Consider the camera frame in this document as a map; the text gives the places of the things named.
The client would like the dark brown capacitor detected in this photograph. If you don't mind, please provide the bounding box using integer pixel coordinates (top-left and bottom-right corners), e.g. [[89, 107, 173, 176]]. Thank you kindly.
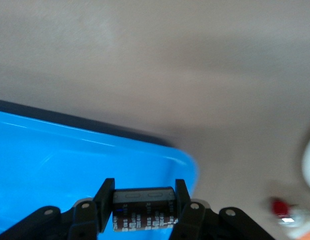
[[111, 186, 179, 233]]

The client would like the red white push button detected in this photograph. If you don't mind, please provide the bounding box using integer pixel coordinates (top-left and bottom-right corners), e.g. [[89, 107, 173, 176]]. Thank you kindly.
[[268, 196, 310, 240]]

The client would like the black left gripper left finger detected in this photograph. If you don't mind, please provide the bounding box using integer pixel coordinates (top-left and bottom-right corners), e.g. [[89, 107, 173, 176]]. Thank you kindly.
[[0, 177, 116, 240]]

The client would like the white curved plastic bracket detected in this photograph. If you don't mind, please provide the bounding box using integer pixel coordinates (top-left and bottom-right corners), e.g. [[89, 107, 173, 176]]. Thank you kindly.
[[301, 133, 310, 192]]

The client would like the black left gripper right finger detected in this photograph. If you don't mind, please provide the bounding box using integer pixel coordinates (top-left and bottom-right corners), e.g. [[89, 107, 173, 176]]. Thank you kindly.
[[169, 178, 274, 240]]

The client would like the blue plastic tray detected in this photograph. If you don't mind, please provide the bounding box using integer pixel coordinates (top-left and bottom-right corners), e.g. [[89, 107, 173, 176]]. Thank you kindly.
[[0, 99, 200, 240]]

